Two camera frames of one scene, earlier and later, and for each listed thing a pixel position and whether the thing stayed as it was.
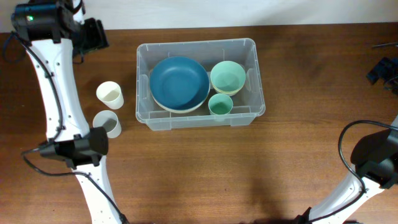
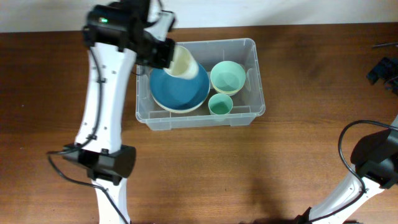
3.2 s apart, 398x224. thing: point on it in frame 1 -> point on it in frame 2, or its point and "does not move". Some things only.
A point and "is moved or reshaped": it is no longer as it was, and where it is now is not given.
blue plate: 180,83 does not move
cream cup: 110,93 is moved or reshaped
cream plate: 180,111 does not move
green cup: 220,104 does not move
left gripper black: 101,39 -> 165,63
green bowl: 227,76 does not move
